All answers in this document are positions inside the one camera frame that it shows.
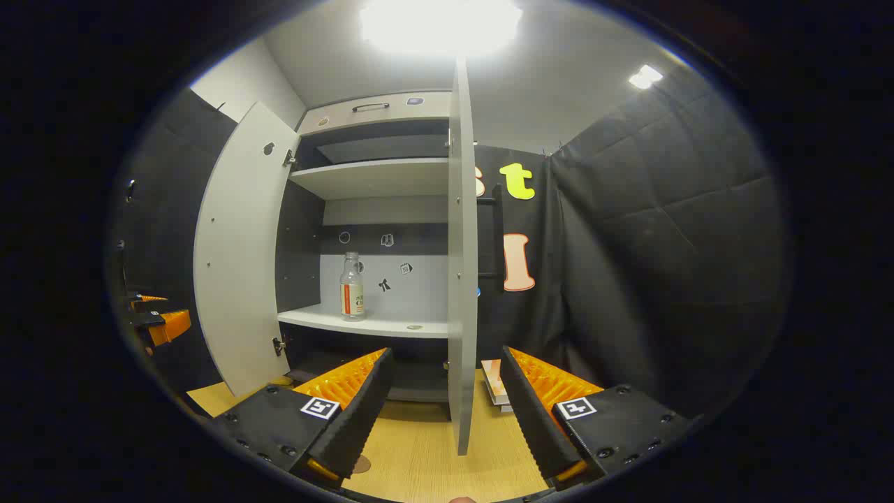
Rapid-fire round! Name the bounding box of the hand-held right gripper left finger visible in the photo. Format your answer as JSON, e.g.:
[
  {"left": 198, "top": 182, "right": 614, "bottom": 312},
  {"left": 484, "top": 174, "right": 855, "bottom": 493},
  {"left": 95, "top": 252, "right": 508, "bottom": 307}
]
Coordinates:
[{"left": 210, "top": 347, "right": 395, "bottom": 490}]

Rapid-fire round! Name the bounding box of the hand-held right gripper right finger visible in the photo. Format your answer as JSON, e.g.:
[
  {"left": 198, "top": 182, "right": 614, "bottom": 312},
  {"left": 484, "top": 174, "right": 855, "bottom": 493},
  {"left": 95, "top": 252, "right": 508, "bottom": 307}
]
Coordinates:
[{"left": 499, "top": 346, "right": 696, "bottom": 490}]

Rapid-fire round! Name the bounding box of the grey cabinet door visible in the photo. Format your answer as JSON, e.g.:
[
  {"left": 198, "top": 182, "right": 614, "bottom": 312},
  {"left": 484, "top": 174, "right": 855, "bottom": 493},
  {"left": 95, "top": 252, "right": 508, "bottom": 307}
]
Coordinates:
[
  {"left": 193, "top": 101, "right": 302, "bottom": 399},
  {"left": 446, "top": 56, "right": 480, "bottom": 456}
]

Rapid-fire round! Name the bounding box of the clear bottle with orange label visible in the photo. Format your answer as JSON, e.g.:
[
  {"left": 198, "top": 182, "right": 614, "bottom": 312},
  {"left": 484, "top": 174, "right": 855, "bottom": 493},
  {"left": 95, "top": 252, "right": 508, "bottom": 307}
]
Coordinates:
[{"left": 339, "top": 251, "right": 365, "bottom": 321}]

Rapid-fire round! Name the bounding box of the grey cabinet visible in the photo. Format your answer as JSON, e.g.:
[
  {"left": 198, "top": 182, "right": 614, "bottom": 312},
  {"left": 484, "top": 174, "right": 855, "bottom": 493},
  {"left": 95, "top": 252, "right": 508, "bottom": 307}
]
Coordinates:
[{"left": 276, "top": 91, "right": 451, "bottom": 404}]

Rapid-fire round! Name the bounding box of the white cabinet shelf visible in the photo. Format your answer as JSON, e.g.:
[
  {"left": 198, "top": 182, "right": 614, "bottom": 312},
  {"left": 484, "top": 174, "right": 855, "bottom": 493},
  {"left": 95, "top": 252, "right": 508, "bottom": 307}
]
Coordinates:
[
  {"left": 288, "top": 157, "right": 450, "bottom": 201},
  {"left": 277, "top": 302, "right": 449, "bottom": 340}
]

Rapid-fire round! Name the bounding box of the white and orange book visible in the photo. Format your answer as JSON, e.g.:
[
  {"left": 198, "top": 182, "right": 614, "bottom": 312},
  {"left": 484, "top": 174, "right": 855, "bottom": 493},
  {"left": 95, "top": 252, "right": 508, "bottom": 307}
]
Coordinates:
[{"left": 481, "top": 359, "right": 508, "bottom": 404}]

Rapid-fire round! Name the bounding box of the black backdrop cloth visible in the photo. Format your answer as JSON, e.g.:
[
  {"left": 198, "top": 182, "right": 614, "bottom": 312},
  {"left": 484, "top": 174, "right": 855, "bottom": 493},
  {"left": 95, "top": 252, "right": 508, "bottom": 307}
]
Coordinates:
[{"left": 115, "top": 66, "right": 790, "bottom": 420}]

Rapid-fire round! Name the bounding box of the small ceiling light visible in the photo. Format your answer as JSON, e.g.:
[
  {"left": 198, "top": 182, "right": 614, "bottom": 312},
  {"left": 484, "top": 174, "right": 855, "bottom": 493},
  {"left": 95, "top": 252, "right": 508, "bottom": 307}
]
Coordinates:
[{"left": 629, "top": 64, "right": 664, "bottom": 90}]

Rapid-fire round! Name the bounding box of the large ceiling light panel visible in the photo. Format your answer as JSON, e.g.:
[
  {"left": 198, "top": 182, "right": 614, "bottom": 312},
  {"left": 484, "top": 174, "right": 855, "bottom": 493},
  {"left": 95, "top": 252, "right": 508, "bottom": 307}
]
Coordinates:
[{"left": 360, "top": 0, "right": 523, "bottom": 57}]

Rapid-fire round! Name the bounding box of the black door handle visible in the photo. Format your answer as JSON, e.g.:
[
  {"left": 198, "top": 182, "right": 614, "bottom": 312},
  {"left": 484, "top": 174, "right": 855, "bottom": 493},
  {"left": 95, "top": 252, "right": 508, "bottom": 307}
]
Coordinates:
[{"left": 477, "top": 183, "right": 506, "bottom": 293}]

